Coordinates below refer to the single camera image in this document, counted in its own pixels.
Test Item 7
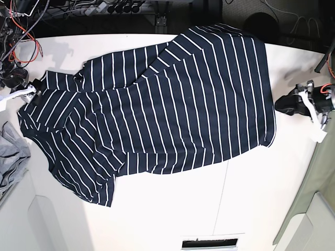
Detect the navy white striped t-shirt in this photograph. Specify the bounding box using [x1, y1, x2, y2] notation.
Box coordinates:
[17, 24, 276, 207]

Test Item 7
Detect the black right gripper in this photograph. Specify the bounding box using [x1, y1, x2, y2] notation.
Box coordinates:
[1, 69, 47, 106]

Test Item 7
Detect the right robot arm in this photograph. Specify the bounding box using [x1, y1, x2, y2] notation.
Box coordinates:
[1, 1, 50, 111]

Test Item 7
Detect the black power strip with plugs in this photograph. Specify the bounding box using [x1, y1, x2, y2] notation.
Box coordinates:
[68, 1, 147, 16]

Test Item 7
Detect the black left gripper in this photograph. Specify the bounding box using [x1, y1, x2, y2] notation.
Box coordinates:
[274, 85, 334, 117]

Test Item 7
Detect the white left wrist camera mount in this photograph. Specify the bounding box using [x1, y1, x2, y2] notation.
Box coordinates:
[297, 84, 327, 143]

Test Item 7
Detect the black round object on floor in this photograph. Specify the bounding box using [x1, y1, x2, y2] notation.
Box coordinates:
[243, 13, 280, 43]

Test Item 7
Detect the grey cloth pile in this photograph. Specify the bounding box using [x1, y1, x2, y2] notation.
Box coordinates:
[1, 121, 31, 196]

